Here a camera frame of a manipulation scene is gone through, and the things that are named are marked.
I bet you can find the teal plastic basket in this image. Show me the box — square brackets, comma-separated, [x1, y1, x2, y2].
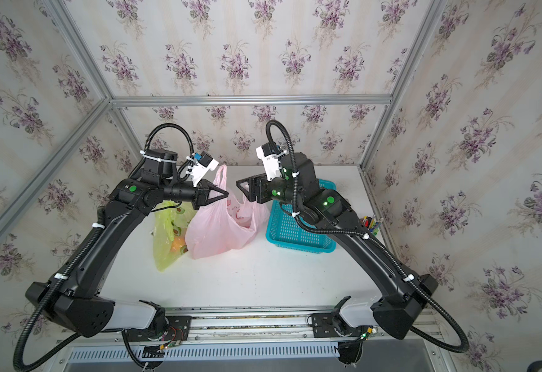
[265, 179, 338, 255]

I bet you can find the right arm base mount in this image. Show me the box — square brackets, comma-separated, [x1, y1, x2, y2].
[306, 312, 377, 367]

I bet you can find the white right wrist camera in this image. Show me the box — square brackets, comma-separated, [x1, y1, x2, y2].
[255, 143, 287, 181]

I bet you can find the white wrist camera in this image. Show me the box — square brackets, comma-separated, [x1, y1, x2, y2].
[255, 143, 287, 181]
[187, 151, 219, 187]

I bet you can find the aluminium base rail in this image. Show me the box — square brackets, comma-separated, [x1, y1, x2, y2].
[47, 305, 453, 372]

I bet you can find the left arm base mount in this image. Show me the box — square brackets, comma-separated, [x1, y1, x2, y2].
[122, 316, 192, 361]

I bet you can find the yellow-green plastic bag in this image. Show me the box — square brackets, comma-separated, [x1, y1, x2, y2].
[153, 201, 197, 272]

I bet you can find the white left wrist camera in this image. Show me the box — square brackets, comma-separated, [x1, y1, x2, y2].
[187, 151, 219, 187]

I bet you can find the cup of coloured pens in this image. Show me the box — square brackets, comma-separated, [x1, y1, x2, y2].
[360, 215, 384, 237]

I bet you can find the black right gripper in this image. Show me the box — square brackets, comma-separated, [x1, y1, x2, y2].
[237, 169, 307, 210]

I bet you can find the pink plastic bag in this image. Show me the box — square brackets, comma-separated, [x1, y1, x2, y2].
[184, 164, 271, 260]

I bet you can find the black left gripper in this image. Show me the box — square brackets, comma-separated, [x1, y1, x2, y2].
[159, 177, 229, 210]

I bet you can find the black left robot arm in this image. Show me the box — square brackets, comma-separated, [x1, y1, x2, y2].
[13, 123, 229, 371]

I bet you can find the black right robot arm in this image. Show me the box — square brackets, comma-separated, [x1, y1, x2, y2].
[236, 119, 469, 353]

